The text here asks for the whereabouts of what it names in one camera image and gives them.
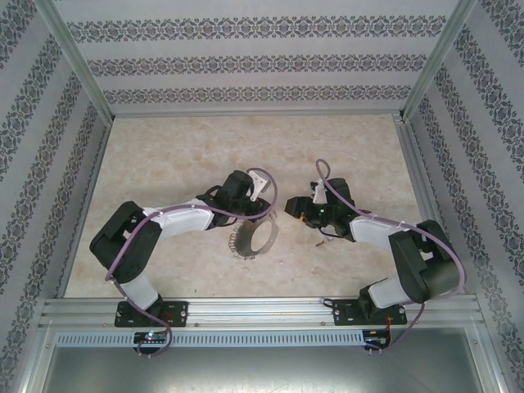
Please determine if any metal band with small keyrings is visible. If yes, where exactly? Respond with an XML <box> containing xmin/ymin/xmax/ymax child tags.
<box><xmin>226</xmin><ymin>210</ymin><xmax>281</xmax><ymax>260</ymax></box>

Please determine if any grey metal sheet panel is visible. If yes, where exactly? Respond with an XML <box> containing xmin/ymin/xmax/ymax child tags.
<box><xmin>40</xmin><ymin>346</ymin><xmax>484</xmax><ymax>393</ymax></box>

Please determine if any long aluminium table edge rail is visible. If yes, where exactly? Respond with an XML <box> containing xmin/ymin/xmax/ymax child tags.
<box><xmin>109</xmin><ymin>106</ymin><xmax>406</xmax><ymax>118</ymax></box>

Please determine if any aluminium table side rail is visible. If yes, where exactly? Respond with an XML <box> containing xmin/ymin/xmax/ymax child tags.
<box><xmin>396</xmin><ymin>116</ymin><xmax>478</xmax><ymax>299</ymax></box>
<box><xmin>55</xmin><ymin>116</ymin><xmax>118</xmax><ymax>299</ymax></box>

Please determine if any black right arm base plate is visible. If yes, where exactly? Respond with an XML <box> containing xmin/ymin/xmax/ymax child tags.
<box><xmin>332</xmin><ymin>298</ymin><xmax>409</xmax><ymax>328</ymax></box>

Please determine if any aluminium mounting rail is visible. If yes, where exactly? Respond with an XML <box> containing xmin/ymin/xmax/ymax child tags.
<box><xmin>38</xmin><ymin>296</ymin><xmax>482</xmax><ymax>328</ymax></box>

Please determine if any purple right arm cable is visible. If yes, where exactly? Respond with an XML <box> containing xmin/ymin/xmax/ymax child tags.
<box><xmin>315</xmin><ymin>158</ymin><xmax>466</xmax><ymax>357</ymax></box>

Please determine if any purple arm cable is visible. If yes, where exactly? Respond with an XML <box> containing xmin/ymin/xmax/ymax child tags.
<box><xmin>105</xmin><ymin>165</ymin><xmax>282</xmax><ymax>359</ymax></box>
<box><xmin>315</xmin><ymin>158</ymin><xmax>466</xmax><ymax>357</ymax></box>

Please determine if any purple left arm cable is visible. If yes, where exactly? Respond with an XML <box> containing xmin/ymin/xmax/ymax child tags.
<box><xmin>105</xmin><ymin>165</ymin><xmax>282</xmax><ymax>359</ymax></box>

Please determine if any slotted grey cable duct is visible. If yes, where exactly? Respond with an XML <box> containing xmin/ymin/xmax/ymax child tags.
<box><xmin>55</xmin><ymin>330</ymin><xmax>365</xmax><ymax>347</ymax></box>

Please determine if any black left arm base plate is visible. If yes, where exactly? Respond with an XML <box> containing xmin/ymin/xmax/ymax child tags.
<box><xmin>114</xmin><ymin>300</ymin><xmax>190</xmax><ymax>328</ymax></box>

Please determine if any aluminium frame post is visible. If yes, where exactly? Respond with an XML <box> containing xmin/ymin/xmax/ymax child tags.
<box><xmin>34</xmin><ymin>0</ymin><xmax>118</xmax><ymax>120</ymax></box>
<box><xmin>400</xmin><ymin>0</ymin><xmax>480</xmax><ymax>120</ymax></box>

